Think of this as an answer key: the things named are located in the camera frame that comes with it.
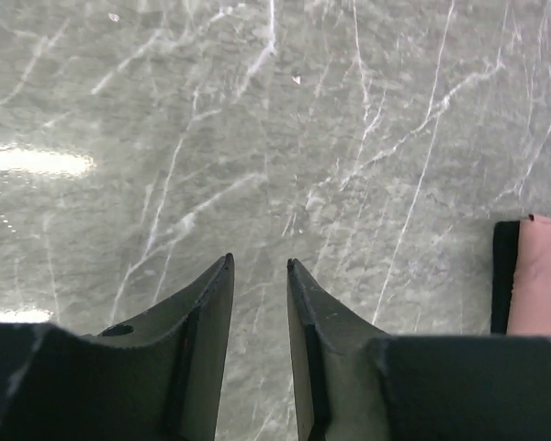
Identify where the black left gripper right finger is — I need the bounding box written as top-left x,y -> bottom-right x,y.
287,259 -> 551,440

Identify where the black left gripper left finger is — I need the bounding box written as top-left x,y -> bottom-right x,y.
0,254 -> 234,440

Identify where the pink printed t-shirt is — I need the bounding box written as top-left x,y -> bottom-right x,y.
507,214 -> 551,336

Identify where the black folded t-shirt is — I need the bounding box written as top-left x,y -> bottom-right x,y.
490,220 -> 520,334

